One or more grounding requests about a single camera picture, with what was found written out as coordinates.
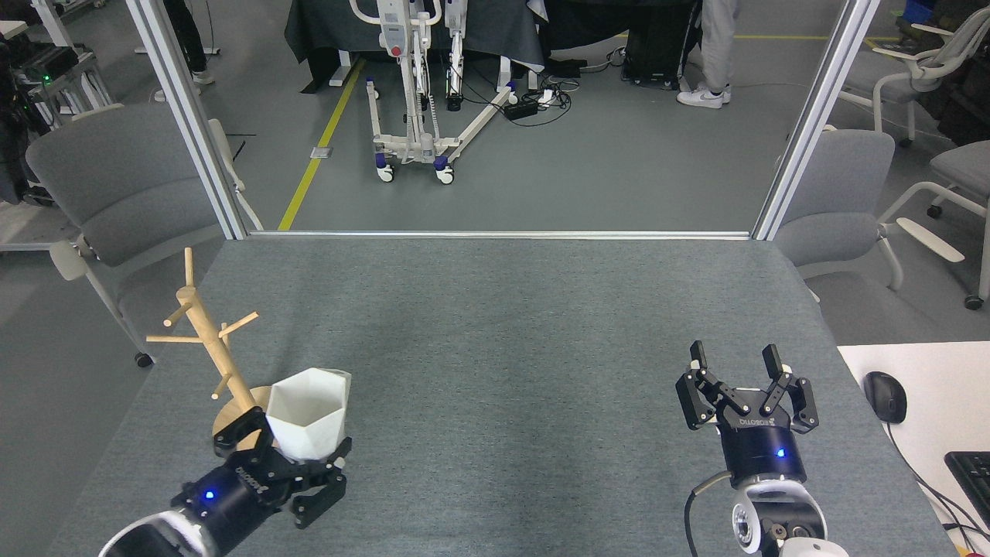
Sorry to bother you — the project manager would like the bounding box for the white stand on wheels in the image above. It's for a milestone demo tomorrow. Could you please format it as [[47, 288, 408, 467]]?
[[348, 0, 519, 184]]

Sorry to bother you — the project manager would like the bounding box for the grey chair with white armrest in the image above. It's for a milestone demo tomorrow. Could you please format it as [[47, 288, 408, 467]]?
[[878, 141, 990, 310]]

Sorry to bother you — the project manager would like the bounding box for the wooden cup rack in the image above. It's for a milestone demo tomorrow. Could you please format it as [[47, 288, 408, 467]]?
[[145, 248, 273, 453]]

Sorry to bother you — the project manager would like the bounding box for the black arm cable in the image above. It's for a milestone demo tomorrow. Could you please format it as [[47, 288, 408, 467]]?
[[684, 470, 734, 557]]

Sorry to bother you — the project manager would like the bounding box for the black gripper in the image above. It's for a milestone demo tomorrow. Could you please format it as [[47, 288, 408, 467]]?
[[675, 340, 819, 488], [172, 406, 353, 554]]

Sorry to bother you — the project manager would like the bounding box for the white faceted cup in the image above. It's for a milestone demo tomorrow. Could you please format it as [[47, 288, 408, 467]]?
[[265, 368, 353, 463]]

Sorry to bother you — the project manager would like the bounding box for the silver frame post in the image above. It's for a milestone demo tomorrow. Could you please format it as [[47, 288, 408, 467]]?
[[124, 0, 250, 241], [752, 0, 882, 241]]

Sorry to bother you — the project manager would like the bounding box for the silver frame rail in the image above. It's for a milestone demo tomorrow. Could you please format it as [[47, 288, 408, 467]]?
[[249, 230, 753, 241]]

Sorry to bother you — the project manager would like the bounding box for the black keyboard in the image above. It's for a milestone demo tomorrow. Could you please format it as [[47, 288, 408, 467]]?
[[944, 451, 990, 527]]

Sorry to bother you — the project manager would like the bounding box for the black cabinet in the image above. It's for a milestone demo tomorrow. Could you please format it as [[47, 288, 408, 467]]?
[[623, 0, 697, 90]]

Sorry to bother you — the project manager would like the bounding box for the white desk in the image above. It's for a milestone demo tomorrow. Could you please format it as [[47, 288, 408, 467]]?
[[838, 341, 990, 557]]

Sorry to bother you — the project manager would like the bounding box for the white office chair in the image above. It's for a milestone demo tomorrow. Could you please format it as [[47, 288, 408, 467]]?
[[839, 6, 990, 148]]

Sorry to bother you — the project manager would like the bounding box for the black mouse cable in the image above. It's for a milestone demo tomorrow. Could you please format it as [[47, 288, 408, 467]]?
[[886, 422, 990, 542]]

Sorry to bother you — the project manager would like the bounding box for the metal equipment cart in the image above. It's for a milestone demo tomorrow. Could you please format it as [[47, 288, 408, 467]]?
[[12, 43, 113, 117]]

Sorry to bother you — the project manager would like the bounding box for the person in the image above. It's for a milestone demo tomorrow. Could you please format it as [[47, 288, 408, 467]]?
[[153, 0, 217, 103], [677, 0, 743, 109]]

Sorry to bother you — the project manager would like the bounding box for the dark covered table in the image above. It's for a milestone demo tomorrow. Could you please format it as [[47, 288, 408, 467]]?
[[284, 0, 546, 94]]

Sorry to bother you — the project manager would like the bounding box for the black computer mouse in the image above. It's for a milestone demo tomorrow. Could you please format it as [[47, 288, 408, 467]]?
[[863, 371, 908, 424]]

